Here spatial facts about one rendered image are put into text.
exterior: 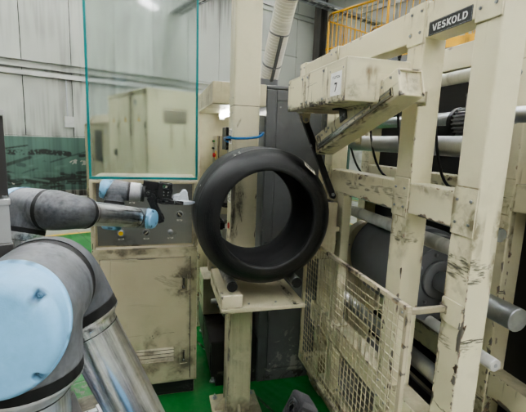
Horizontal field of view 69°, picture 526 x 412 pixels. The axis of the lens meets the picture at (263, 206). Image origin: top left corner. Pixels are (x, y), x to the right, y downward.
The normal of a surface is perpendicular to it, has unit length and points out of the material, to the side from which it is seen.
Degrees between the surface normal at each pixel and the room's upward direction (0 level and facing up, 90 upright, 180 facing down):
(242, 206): 90
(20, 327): 82
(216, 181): 64
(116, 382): 83
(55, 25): 90
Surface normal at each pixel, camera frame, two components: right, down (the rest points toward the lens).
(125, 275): 0.25, 0.17
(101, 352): 0.46, 0.05
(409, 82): 0.26, -0.15
